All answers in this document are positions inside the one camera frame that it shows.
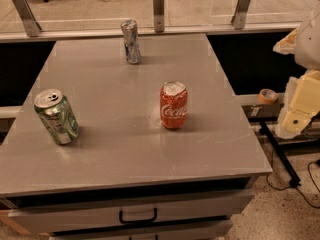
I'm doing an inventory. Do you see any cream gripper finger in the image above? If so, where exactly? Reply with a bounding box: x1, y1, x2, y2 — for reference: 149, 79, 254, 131
273, 29, 298, 55
275, 70, 320, 139

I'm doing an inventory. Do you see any green soda can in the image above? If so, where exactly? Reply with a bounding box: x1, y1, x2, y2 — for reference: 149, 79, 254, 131
34, 89, 79, 145

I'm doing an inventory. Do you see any red Coca-Cola can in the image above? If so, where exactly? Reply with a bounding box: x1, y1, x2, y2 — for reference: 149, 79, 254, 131
160, 81, 188, 129

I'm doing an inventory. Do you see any silver blue Red Bull can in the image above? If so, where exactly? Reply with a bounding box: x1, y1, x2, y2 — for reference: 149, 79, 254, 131
121, 19, 141, 64

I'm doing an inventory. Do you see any orange tape roll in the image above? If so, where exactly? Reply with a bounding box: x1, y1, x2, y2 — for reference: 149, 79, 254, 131
258, 89, 278, 105

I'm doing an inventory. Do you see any black metal stand leg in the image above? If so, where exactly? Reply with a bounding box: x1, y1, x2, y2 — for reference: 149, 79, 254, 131
260, 121, 300, 188

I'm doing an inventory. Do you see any lower grey drawer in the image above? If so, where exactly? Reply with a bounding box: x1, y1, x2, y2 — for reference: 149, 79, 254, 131
50, 220, 232, 240

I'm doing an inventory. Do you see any grey drawer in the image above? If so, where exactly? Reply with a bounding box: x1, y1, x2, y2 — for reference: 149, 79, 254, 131
50, 220, 232, 240
9, 189, 254, 233

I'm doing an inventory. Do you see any upper grey drawer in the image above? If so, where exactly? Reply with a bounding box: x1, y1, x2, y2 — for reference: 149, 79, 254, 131
9, 189, 254, 233

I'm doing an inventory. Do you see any right metal railing bracket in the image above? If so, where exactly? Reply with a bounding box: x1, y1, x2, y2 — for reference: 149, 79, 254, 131
231, 0, 251, 30

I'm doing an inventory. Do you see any metal railing bracket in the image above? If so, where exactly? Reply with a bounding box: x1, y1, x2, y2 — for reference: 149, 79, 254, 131
12, 0, 42, 37
231, 0, 251, 30
153, 0, 165, 33

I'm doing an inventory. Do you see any black floor cable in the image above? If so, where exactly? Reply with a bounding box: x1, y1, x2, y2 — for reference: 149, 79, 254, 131
265, 147, 320, 210

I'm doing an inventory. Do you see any middle metal railing bracket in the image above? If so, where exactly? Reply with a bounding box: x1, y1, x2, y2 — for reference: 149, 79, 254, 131
153, 0, 165, 33

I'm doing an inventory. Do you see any black upper drawer handle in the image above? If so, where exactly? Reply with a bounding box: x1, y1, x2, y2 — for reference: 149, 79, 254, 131
118, 208, 158, 225

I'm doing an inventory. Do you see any left metal railing bracket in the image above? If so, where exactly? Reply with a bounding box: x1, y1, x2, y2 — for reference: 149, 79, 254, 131
12, 0, 42, 37

